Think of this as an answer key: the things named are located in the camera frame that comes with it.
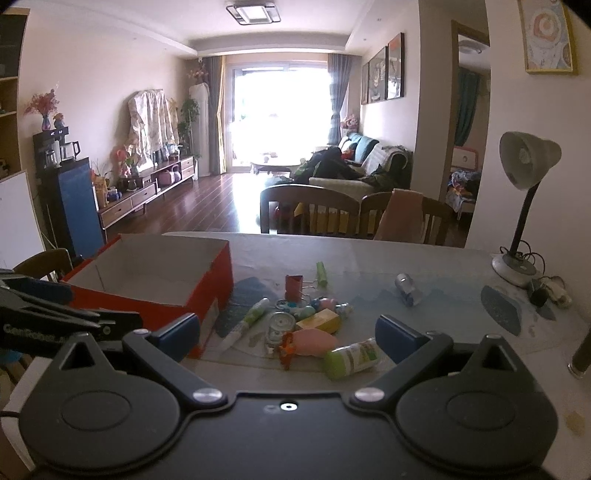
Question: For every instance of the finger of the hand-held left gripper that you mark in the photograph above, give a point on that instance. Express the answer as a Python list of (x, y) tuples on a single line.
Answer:
[(108, 328), (46, 291)]

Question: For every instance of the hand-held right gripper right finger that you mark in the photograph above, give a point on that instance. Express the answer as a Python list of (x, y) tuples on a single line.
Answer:
[(398, 336)]

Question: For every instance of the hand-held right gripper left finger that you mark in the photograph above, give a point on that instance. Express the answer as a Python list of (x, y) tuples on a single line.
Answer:
[(178, 331)]

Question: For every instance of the red cardboard box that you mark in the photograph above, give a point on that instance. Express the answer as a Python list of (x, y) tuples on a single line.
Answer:
[(115, 301)]

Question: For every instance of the small translucent jar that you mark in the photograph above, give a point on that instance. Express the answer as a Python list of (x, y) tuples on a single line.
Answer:
[(407, 290)]

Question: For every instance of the green labelled bottle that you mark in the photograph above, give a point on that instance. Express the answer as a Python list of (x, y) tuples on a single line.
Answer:
[(353, 359)]

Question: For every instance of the tiny clear bottle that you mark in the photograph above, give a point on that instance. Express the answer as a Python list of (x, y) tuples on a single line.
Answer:
[(345, 310)]

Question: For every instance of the white and green tube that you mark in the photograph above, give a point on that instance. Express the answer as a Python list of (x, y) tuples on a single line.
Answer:
[(247, 323)]

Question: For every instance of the yellow carton box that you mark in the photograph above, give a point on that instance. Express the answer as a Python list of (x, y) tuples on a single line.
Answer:
[(323, 319)]

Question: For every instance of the small pink plastic item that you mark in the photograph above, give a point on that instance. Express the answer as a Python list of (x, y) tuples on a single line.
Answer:
[(327, 304)]

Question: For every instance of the pink heart-shaped dish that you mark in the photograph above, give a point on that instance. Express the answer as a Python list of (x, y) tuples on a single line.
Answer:
[(316, 344)]

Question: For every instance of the teal plastic toy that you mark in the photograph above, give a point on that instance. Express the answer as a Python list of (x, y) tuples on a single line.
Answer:
[(307, 310)]

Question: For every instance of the light green tube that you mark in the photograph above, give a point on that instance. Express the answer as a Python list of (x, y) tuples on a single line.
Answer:
[(322, 273)]

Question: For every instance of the small tin can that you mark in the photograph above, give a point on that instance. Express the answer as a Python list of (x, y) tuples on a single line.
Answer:
[(279, 325)]

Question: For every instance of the small orange toy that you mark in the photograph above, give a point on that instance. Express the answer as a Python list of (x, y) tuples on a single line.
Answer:
[(286, 351)]

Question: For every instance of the red binder clip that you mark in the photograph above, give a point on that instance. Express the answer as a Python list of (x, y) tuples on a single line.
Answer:
[(294, 286)]

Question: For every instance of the black and blue water dispenser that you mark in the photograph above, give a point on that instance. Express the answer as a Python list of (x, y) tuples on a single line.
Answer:
[(76, 207)]

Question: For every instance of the pink towel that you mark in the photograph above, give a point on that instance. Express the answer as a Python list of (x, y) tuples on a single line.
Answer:
[(399, 214)]

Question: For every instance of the wooden television cabinet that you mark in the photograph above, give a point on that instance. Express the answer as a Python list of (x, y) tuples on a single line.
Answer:
[(138, 196)]

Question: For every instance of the black power adapter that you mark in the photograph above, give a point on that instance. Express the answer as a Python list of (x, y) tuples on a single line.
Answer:
[(538, 293)]

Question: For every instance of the pink artificial flowers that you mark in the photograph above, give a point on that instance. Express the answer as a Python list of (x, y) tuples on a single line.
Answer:
[(123, 157)]

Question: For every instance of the wooden slatted dining chair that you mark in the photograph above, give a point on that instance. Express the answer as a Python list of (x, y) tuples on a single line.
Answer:
[(304, 196)]

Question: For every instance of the cluttered sofa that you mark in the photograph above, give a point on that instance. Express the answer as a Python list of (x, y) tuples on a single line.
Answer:
[(369, 161)]

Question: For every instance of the vase of red flowers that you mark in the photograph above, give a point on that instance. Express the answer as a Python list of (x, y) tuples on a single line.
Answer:
[(44, 108)]

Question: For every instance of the dark brown bottle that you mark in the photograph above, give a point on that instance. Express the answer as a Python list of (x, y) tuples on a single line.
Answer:
[(581, 362)]

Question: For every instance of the low coffee table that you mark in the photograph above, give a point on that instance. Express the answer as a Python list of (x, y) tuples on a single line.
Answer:
[(274, 165)]

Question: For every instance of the cloth-covered television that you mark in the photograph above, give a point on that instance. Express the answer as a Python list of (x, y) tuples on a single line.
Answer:
[(150, 122)]

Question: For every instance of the wooden bookshelf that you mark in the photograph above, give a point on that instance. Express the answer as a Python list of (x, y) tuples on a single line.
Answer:
[(11, 92)]

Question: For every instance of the white standing air conditioner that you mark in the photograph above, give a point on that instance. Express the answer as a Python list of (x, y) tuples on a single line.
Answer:
[(199, 129)]

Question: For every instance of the tall green houseplant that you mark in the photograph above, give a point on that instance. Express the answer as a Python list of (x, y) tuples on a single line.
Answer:
[(188, 120)]

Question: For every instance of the grey desk lamp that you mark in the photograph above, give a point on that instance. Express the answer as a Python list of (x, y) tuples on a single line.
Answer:
[(526, 159)]

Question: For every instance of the grey window curtain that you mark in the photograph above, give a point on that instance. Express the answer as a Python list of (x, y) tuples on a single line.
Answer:
[(214, 115), (338, 97)]

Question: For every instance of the square ceiling light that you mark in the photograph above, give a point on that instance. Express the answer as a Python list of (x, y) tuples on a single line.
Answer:
[(253, 13)]

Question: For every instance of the gold framed painting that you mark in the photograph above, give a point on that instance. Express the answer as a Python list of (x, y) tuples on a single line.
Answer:
[(547, 37)]

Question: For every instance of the dark framed wall picture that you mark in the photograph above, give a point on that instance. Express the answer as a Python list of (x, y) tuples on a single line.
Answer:
[(378, 74), (396, 67), (365, 83)]

